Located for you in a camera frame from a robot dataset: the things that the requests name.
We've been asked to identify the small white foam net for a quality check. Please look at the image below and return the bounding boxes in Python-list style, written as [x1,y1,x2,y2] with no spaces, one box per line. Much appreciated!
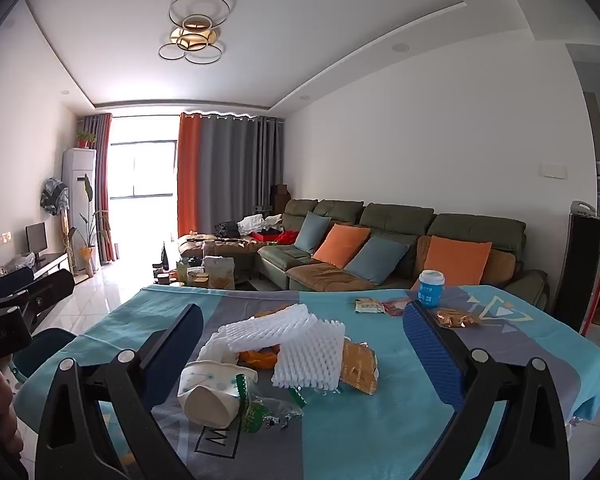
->
[197,332,241,365]

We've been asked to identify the blue pillow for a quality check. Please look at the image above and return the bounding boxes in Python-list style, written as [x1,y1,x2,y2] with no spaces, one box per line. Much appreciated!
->
[295,211,332,254]
[344,236,410,286]

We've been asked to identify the ring ceiling lamp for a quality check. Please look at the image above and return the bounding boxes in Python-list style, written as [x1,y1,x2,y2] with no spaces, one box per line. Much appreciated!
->
[158,0,231,66]

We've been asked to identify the red cloth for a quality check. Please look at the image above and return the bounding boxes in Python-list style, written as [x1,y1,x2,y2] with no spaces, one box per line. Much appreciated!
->
[251,229,301,246]

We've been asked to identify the group of jars and tins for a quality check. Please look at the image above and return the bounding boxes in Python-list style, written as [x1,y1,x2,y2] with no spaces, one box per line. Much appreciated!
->
[155,241,253,288]

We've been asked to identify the green clear plastic wrapper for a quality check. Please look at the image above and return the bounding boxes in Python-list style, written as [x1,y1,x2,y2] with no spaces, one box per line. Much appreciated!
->
[236,372,307,435]

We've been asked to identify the red snack packet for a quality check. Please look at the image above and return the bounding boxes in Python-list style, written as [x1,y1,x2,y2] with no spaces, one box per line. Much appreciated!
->
[381,299,415,317]

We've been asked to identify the tall leafy potted plant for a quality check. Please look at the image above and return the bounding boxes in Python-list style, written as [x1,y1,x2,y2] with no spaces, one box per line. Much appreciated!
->
[70,174,112,276]

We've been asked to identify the window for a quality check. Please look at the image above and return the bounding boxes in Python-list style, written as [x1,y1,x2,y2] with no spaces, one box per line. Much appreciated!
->
[109,115,179,201]

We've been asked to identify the person's left hand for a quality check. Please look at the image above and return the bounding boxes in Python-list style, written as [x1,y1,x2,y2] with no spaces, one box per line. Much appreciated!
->
[0,364,28,466]

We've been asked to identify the green brown sofa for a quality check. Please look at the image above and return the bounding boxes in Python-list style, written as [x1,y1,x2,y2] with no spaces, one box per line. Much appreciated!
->
[177,198,551,311]

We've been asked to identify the grey and red curtain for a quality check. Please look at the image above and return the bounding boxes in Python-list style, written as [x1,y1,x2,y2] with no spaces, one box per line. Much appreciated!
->
[77,112,117,263]

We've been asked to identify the square white foam net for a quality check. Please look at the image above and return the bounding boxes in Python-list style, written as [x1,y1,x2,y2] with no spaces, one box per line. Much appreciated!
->
[271,332,347,393]

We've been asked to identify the white standing air conditioner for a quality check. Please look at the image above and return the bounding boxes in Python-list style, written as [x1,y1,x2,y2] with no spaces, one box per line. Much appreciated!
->
[62,148,97,271]

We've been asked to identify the white clothes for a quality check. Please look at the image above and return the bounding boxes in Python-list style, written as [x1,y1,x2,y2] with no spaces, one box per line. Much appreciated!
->
[237,213,284,233]

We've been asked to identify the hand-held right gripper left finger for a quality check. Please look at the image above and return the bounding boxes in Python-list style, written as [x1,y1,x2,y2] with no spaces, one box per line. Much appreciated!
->
[35,302,204,480]

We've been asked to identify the white black TV cabinet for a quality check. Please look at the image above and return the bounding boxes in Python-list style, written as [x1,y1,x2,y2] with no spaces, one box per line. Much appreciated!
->
[0,252,71,291]

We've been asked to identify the golden brown snack packet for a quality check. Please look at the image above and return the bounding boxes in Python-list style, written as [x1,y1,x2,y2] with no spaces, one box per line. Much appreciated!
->
[426,307,482,329]

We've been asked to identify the black monitor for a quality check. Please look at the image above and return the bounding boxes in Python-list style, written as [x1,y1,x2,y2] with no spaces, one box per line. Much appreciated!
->
[25,222,48,261]

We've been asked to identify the teal grey printed blanket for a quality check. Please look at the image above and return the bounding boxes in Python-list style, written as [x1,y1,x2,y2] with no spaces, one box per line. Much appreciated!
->
[17,284,600,480]

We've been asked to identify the brown snack wrapper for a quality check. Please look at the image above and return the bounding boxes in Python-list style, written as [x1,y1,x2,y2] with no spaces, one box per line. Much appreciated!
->
[340,341,381,396]

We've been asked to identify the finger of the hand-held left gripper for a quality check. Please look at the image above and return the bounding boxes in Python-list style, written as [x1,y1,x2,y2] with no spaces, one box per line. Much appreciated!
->
[0,266,35,303]
[0,269,76,331]

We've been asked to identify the blue white cup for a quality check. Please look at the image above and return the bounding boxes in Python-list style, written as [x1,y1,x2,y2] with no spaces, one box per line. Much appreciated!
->
[418,269,446,309]

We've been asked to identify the orange pillow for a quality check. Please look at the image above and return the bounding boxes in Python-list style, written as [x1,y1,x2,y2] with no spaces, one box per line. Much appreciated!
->
[422,235,493,287]
[312,223,372,269]

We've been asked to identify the orange curtain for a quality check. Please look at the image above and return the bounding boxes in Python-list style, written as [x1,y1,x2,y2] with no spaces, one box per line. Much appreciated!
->
[176,112,204,236]

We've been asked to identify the covered standing fan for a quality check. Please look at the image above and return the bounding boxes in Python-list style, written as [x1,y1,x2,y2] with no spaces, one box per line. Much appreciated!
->
[40,176,72,271]

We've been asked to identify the black tower appliance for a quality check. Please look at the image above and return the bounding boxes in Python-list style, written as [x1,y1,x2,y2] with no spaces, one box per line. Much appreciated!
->
[551,201,600,336]

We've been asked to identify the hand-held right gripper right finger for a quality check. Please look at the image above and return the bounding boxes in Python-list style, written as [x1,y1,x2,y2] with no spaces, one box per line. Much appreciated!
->
[402,300,571,480]

